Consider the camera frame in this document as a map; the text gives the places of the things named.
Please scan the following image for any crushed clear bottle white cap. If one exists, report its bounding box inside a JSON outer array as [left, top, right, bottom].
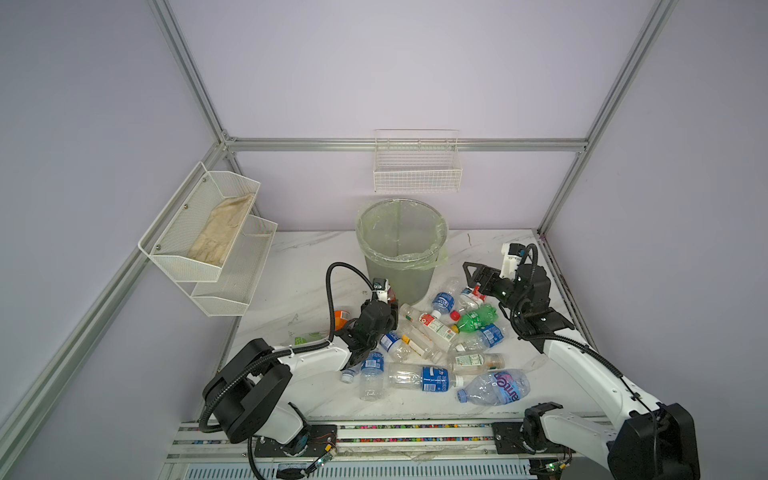
[[340, 365, 361, 384]]

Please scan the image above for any left black cable conduit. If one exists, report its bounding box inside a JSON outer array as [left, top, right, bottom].
[[197, 261, 376, 434]]

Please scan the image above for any green label clear bottle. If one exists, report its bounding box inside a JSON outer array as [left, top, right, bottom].
[[291, 332, 326, 345]]

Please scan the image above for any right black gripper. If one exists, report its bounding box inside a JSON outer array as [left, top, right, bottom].
[[457, 262, 526, 319]]

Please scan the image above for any large crushed purple label bottle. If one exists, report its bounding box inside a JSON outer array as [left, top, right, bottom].
[[457, 369, 531, 406]]

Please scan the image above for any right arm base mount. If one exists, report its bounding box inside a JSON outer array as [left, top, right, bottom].
[[491, 421, 569, 455]]

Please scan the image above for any upright blue label bottle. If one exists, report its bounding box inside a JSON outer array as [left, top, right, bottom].
[[360, 351, 386, 401]]

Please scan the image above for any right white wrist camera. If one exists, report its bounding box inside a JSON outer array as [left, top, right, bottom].
[[500, 242, 528, 279]]

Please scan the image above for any aluminium front rail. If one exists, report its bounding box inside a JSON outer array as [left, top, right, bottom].
[[164, 416, 661, 464]]

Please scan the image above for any white wire wall basket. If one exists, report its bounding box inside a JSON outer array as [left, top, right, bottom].
[[373, 129, 463, 194]]

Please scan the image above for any blue label bottle right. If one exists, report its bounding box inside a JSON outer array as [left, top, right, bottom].
[[451, 324, 509, 353]]

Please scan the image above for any white mesh two-tier shelf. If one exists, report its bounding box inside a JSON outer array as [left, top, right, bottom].
[[138, 163, 277, 317]]

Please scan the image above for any grey mesh waste bin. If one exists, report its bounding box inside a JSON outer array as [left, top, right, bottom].
[[355, 198, 449, 304]]

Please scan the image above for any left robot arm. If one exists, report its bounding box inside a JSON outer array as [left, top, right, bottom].
[[198, 299, 398, 446]]

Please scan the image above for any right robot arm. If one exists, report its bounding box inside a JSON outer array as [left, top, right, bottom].
[[462, 262, 701, 479]]

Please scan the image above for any long clear blue label bottle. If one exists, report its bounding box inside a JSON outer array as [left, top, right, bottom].
[[385, 363, 465, 393]]

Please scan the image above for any red label crushed bottle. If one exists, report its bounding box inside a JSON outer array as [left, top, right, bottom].
[[450, 287, 485, 322]]

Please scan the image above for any small blue label bottle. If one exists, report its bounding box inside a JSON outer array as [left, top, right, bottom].
[[379, 331, 411, 362]]

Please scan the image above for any blue label bottle by bin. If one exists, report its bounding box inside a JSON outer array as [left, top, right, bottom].
[[431, 277, 463, 318]]

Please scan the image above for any green soda bottle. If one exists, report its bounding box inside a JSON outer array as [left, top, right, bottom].
[[450, 304, 499, 333]]

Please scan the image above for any beige cloth in shelf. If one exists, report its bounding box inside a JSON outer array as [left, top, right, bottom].
[[187, 194, 255, 267]]

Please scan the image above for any green white label bottle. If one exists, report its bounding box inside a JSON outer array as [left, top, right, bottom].
[[449, 352, 506, 376]]

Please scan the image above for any orange label bottle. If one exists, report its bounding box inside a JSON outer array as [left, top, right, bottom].
[[334, 310, 351, 331]]

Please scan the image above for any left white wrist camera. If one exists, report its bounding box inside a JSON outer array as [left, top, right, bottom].
[[372, 278, 390, 303]]

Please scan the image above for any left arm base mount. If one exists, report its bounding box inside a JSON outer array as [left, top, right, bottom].
[[253, 424, 338, 458]]

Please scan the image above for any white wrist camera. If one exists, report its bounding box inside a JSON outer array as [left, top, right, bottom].
[[500, 242, 528, 279], [372, 278, 390, 303]]

